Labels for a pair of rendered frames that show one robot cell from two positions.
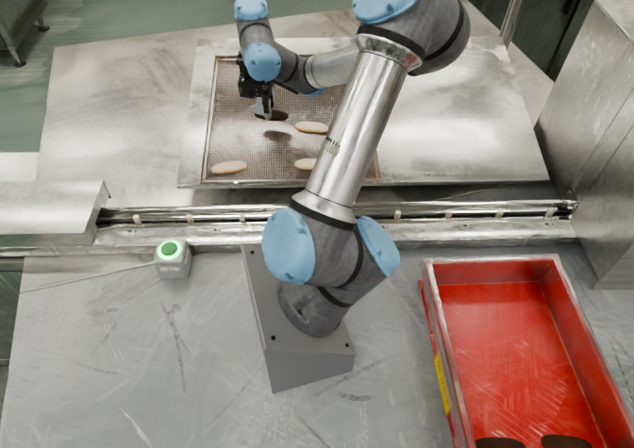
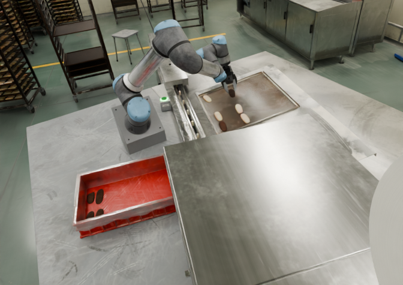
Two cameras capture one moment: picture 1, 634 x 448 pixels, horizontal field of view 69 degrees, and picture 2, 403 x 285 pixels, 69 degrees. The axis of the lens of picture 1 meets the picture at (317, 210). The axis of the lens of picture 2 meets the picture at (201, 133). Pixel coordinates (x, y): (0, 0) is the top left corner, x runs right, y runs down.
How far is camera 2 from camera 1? 1.57 m
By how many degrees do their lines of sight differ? 58
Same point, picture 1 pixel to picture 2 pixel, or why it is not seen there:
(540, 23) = not seen: outside the picture
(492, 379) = (127, 193)
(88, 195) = (180, 77)
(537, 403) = (117, 208)
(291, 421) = (112, 145)
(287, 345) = (116, 114)
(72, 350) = not seen: hidden behind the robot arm
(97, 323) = not seen: hidden behind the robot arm
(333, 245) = (120, 87)
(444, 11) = (166, 41)
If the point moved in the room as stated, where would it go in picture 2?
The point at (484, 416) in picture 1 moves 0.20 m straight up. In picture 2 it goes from (111, 191) to (100, 162)
